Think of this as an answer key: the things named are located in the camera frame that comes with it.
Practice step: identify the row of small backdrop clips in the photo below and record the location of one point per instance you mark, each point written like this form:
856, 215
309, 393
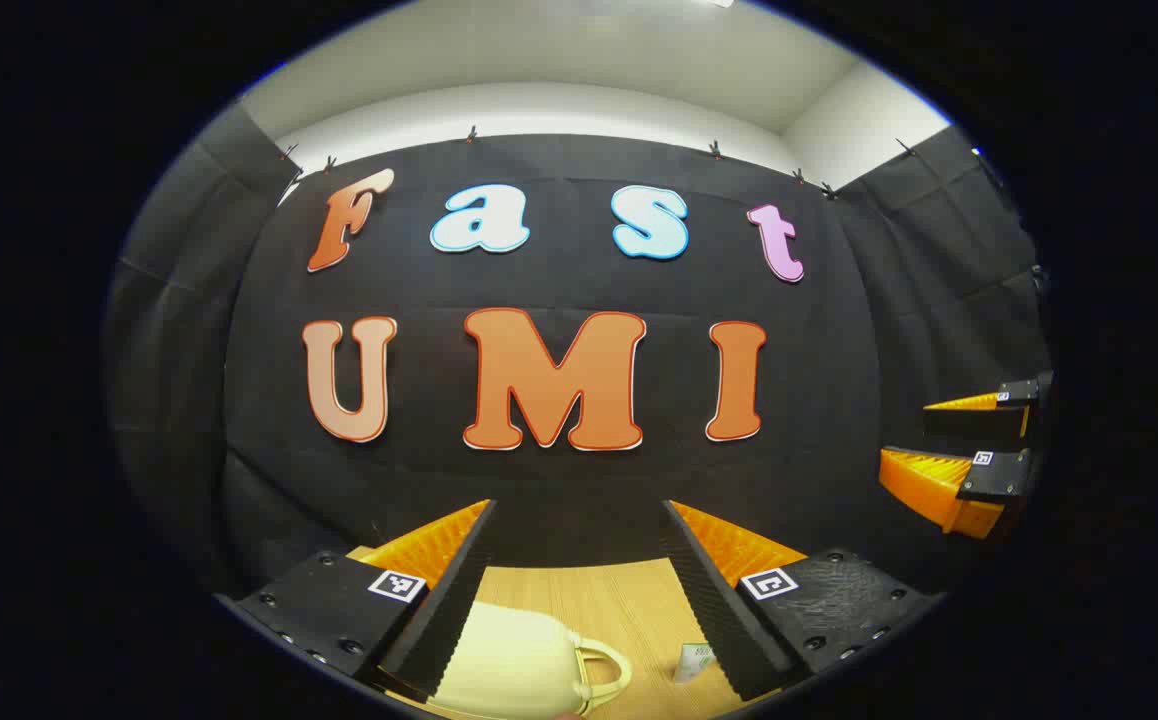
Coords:
472, 133

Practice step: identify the cream yellow suitcase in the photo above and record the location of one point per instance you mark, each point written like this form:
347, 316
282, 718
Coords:
509, 660

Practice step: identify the large white green cream tube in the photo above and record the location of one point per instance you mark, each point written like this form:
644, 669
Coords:
694, 662

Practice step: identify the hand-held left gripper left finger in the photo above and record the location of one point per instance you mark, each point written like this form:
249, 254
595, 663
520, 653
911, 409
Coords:
459, 590

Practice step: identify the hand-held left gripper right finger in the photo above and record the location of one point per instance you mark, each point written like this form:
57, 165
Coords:
704, 600

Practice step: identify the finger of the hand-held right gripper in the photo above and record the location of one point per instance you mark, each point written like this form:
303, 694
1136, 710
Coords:
974, 422
999, 478

